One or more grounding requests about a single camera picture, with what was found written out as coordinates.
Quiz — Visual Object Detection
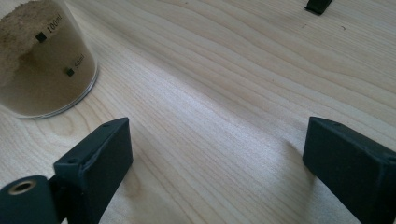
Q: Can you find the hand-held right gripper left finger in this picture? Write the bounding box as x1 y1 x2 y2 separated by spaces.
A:
48 117 134 224

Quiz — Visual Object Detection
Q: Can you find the silver round lid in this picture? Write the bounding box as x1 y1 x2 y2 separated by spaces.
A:
0 0 100 119

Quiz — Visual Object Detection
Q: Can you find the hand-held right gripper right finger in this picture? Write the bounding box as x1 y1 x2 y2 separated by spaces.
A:
302 116 396 224

